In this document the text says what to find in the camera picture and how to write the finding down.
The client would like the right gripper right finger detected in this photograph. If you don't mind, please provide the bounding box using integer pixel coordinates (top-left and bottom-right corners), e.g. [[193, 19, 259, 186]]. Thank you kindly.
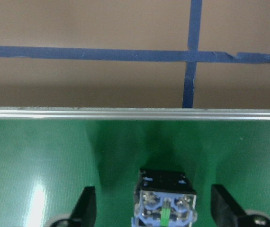
[[210, 184, 251, 227]]

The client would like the yellow push button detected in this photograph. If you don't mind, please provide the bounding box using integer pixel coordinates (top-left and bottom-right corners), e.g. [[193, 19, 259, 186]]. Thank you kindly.
[[131, 168, 198, 227]]

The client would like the green conveyor belt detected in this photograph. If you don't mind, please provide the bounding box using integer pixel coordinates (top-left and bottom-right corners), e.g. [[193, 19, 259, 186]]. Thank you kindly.
[[0, 107, 270, 227]]

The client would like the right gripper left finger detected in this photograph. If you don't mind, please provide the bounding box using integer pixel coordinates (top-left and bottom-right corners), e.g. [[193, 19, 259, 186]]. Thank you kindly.
[[69, 186, 97, 227]]

